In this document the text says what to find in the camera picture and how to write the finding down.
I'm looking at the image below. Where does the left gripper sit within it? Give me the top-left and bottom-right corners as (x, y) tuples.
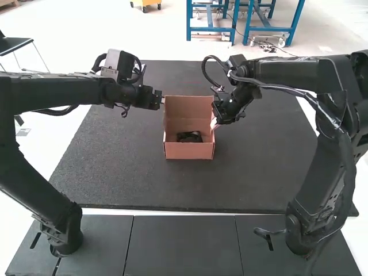
(131, 85), (167, 112)

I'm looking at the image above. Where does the blue-legged workbench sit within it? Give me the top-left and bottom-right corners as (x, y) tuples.
(186, 0), (239, 46)
(235, 0), (306, 47)

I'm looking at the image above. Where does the yellow wheeled cart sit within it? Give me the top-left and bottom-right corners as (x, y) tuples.
(129, 0), (163, 14)

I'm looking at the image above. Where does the black square fan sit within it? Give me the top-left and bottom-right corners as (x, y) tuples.
(175, 129), (204, 144)

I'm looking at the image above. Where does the black mat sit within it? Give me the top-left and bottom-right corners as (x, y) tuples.
(48, 59), (360, 218)

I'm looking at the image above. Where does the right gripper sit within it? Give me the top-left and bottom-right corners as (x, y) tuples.
(210, 97), (246, 133)

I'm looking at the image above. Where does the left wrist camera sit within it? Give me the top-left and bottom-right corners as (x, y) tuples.
(99, 48), (136, 84)

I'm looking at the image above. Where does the black chair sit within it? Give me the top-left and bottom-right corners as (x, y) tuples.
(0, 28), (51, 74)

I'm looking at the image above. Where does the cardboard box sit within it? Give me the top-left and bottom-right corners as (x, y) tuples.
(162, 94), (216, 160)

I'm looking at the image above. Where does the dark base panel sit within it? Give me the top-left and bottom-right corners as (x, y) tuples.
(5, 214), (135, 276)
(123, 214), (244, 276)
(235, 214), (363, 276)

